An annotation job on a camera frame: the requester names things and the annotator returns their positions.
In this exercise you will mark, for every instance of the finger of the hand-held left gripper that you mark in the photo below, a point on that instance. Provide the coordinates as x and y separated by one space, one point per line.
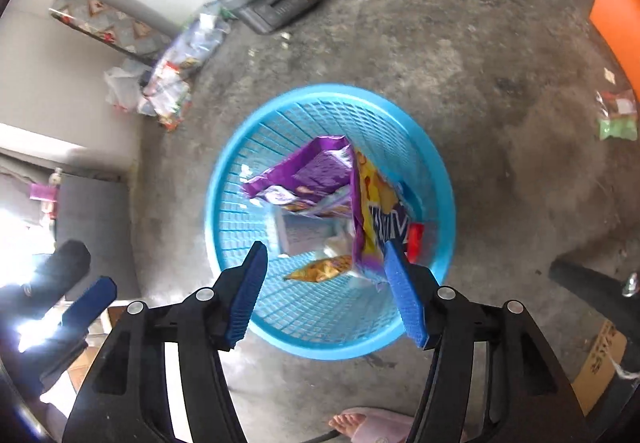
92 303
65 265

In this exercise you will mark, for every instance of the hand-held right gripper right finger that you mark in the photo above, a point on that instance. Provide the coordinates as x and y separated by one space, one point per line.
405 293

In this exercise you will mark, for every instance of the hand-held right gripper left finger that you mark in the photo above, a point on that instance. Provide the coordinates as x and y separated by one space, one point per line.
247 293

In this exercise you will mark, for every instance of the blue plastic mesh basket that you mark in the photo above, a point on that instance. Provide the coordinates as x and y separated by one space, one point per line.
240 243

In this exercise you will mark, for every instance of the red snack wrapper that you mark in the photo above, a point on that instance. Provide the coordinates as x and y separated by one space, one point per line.
416 243

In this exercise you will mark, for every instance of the yellow snack packet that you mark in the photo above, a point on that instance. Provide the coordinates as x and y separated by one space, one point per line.
320 269

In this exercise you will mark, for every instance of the white printed packet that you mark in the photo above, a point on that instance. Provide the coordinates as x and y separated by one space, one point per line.
300 233

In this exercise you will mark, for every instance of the purple and yellow snack bag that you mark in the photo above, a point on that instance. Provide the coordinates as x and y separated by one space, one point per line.
375 218

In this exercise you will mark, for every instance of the pink slipper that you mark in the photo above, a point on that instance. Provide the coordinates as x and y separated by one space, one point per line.
385 425

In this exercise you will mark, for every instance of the person's bare foot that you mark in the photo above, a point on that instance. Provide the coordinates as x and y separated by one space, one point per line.
347 423

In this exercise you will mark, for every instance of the small white plastic bag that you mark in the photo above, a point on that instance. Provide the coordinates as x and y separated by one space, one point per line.
120 88

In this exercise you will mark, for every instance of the flat printed cardboard box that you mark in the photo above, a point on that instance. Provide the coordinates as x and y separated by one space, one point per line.
600 358

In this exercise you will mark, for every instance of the patterned rolled mat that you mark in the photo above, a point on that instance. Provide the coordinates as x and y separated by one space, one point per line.
110 25

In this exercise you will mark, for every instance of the green and red packet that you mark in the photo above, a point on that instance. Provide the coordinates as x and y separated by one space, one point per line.
617 120

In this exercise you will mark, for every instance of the orange plastic stool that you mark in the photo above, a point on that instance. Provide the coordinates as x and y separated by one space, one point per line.
617 23

